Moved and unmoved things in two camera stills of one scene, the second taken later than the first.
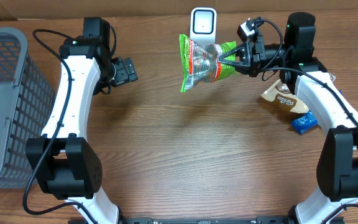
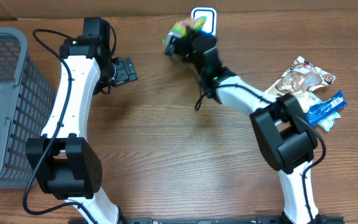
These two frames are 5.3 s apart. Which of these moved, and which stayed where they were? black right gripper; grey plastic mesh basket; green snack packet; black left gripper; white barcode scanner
Moved: green snack packet; black right gripper
Stayed: black left gripper; white barcode scanner; grey plastic mesh basket
